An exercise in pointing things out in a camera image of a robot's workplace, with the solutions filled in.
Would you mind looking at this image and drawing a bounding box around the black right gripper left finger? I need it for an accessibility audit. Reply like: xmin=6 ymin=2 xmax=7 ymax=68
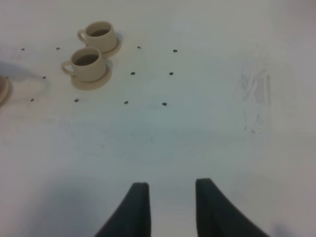
xmin=96 ymin=182 xmax=151 ymax=237

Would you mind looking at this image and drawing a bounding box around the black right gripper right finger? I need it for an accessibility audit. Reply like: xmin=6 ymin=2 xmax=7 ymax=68
xmin=196 ymin=178 xmax=267 ymax=237

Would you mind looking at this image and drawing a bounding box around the beige round teapot saucer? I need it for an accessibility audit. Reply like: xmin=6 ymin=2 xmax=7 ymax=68
xmin=0 ymin=76 xmax=12 ymax=107

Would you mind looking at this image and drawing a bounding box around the beige near cup saucer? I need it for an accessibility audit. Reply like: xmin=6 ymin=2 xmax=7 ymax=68
xmin=71 ymin=65 xmax=112 ymax=91

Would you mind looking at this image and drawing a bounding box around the beige cup saucer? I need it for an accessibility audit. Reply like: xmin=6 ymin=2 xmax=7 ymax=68
xmin=71 ymin=65 xmax=112 ymax=91
xmin=87 ymin=34 xmax=121 ymax=58

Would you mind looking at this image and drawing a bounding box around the beige near teacup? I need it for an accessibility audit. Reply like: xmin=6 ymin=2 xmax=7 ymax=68
xmin=61 ymin=47 xmax=107 ymax=82

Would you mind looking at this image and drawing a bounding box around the beige teacup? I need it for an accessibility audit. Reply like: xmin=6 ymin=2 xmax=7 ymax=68
xmin=61 ymin=47 xmax=107 ymax=82
xmin=77 ymin=21 xmax=115 ymax=46

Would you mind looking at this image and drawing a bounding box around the beige far cup saucer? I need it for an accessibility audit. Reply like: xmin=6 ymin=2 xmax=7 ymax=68
xmin=87 ymin=34 xmax=121 ymax=58

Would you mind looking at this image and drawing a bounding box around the beige far teacup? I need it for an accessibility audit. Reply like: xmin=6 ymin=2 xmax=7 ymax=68
xmin=77 ymin=21 xmax=115 ymax=46

